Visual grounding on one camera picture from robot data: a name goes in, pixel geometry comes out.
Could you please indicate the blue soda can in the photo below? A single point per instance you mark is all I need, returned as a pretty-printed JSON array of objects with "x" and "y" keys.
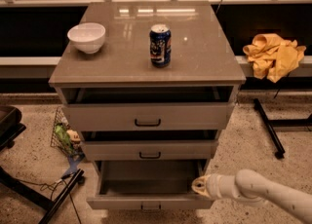
[{"x": 160, "y": 45}]

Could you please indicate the grey drawer cabinet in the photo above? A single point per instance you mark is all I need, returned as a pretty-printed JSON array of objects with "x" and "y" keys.
[{"x": 203, "y": 67}]

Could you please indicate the grey drawer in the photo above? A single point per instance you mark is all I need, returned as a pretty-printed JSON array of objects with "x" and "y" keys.
[
  {"x": 149, "y": 145},
  {"x": 148, "y": 185},
  {"x": 149, "y": 116}
]

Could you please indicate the wire mesh basket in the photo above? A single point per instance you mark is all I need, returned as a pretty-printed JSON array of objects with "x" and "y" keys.
[{"x": 75, "y": 148}]

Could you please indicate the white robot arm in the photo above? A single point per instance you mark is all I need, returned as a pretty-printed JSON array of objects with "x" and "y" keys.
[{"x": 251, "y": 188}]

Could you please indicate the white ceramic bowl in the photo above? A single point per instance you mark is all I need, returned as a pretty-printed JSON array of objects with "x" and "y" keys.
[{"x": 87, "y": 37}]

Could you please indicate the green bottle in basket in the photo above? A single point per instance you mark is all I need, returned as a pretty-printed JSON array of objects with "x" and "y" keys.
[{"x": 62, "y": 135}]

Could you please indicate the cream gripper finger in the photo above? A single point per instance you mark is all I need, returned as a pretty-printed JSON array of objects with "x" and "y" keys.
[{"x": 199, "y": 186}]

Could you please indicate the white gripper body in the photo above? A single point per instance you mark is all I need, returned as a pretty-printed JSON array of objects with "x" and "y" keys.
[{"x": 214, "y": 186}]

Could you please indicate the blue tape strip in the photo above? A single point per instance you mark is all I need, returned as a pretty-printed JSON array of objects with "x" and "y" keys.
[{"x": 73, "y": 161}]

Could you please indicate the yellow crumpled cloth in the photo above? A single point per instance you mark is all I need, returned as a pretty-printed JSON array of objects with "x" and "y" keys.
[{"x": 273, "y": 57}]

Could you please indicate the black stand leg right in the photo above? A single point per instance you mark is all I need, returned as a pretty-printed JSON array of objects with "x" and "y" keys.
[{"x": 271, "y": 125}]

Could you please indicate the black office chair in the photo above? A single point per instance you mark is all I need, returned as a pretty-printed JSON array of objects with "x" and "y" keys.
[{"x": 10, "y": 126}]

